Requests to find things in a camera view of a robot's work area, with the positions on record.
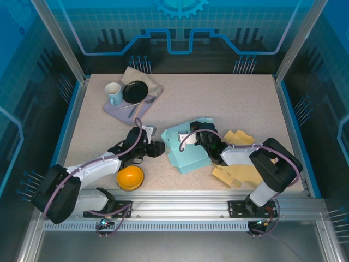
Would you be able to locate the light blue paper box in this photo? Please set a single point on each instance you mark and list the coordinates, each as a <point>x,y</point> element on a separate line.
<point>188,158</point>

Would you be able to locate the yellow paper box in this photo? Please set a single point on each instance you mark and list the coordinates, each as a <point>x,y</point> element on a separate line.
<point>237,174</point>

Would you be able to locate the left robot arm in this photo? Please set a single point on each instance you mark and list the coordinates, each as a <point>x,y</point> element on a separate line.
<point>92,169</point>

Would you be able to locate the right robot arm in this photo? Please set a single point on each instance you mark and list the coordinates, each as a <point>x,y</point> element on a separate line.
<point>237,155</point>

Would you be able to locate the orange bowl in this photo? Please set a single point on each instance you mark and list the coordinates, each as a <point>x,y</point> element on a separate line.
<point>130,178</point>

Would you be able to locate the grey knife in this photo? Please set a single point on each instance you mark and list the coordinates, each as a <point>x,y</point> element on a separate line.
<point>132,111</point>

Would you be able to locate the lavender tray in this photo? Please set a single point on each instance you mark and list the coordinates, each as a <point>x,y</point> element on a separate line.
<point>145,107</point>

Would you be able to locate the metal fork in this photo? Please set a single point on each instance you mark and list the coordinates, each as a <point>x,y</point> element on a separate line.
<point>136,103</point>

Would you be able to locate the black plate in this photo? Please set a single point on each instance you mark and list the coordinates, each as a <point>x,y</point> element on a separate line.
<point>135,91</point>

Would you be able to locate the light blue mug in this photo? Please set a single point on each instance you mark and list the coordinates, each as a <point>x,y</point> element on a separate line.
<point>114,91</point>

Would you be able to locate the beige cloth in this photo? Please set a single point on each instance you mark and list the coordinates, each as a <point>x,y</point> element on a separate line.
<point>136,75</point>

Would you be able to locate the small connector with light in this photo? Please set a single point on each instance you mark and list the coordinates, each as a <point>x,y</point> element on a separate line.
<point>105,222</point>
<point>263,223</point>

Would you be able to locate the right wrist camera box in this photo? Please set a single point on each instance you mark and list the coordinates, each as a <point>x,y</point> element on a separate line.
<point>188,137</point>

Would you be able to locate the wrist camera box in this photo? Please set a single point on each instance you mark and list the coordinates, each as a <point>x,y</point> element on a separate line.
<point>151,130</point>
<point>188,137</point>

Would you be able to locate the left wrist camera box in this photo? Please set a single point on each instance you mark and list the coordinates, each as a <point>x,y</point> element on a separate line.
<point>151,130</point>

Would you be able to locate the aluminium rail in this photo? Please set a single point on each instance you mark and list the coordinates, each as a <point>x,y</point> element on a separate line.
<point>177,204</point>

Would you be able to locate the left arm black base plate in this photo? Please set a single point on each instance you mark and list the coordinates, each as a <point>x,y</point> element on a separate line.
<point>122,210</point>

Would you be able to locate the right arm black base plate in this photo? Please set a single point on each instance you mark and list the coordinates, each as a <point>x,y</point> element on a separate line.
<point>237,210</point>

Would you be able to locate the aluminium frame post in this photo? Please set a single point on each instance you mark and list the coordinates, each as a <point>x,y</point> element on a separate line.
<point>298,41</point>
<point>60,41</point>

